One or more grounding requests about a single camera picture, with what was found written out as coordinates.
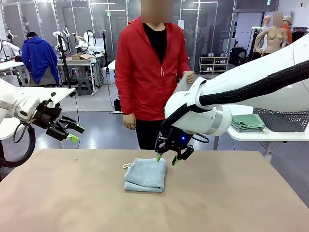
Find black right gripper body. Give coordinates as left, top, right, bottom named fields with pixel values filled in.
left=157, top=127, right=192, bottom=147

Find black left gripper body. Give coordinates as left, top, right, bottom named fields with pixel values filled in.
left=33, top=100, right=63, bottom=131

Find light blue towel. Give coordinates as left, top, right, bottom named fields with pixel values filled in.
left=123, top=157, right=168, bottom=193

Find blue jacket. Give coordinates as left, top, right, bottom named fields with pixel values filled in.
left=21, top=36, right=60, bottom=84

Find green towel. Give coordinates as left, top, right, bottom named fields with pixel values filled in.
left=230, top=114, right=267, bottom=133

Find grey perforated plastic basket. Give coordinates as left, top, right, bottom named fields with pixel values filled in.
left=252, top=107, right=309, bottom=133

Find person's red-sleeved left forearm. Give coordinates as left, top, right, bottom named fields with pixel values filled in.
left=177, top=55, right=193, bottom=78

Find person's red-sleeved right forearm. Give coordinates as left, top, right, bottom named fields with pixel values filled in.
left=115, top=88, right=137, bottom=116

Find person's right hand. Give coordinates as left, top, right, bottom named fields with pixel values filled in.
left=123, top=113, right=137, bottom=131

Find person's left hand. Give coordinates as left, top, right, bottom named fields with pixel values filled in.
left=183, top=70, right=196, bottom=85

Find white side table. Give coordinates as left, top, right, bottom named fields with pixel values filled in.
left=0, top=86, right=76, bottom=141
left=226, top=103, right=309, bottom=161

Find grey plastic step stool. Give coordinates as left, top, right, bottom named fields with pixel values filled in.
left=77, top=77, right=93, bottom=96

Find black-haired lab worker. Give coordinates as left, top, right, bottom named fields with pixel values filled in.
left=21, top=31, right=60, bottom=87

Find black tripod stand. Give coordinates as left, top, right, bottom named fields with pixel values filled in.
left=56, top=33, right=73, bottom=89

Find long white work table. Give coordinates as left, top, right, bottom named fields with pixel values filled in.
left=56, top=57, right=98, bottom=94

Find white cabinet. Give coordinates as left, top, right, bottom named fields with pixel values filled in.
left=101, top=67, right=115, bottom=85

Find person in red jacket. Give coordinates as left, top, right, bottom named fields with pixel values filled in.
left=115, top=0, right=196, bottom=150

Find white shoe rack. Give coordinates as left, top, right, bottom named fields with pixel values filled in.
left=199, top=56, right=229, bottom=75

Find black pole stand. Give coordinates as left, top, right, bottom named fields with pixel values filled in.
left=101, top=30, right=110, bottom=73

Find beige mannequin with black trousers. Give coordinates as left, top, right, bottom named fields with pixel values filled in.
left=255, top=12, right=289, bottom=55

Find pale mannequin with dark clothes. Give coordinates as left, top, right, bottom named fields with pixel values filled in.
left=251, top=15, right=272, bottom=59

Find dark garments on rack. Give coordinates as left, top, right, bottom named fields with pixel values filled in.
left=289, top=26, right=305, bottom=44

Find mannequin with orange clothes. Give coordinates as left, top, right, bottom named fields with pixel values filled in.
left=281, top=15, right=294, bottom=45

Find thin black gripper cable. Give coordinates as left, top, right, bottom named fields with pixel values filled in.
left=190, top=132, right=211, bottom=144
left=13, top=122, right=32, bottom=144

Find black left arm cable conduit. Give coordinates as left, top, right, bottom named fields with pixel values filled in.
left=0, top=125, right=37, bottom=168

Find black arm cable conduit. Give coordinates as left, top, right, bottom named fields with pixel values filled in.
left=160, top=59, right=309, bottom=132
left=0, top=125, right=37, bottom=168

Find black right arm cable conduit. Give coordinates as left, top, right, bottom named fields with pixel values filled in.
left=160, top=59, right=309, bottom=132

